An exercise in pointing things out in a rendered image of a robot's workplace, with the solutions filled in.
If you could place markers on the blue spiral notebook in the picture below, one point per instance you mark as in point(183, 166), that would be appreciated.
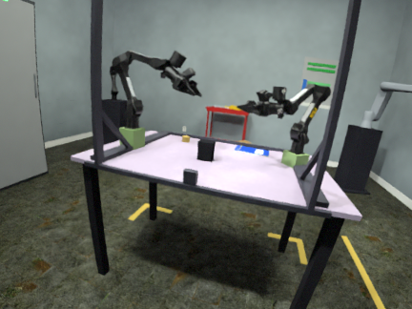
point(251, 151)

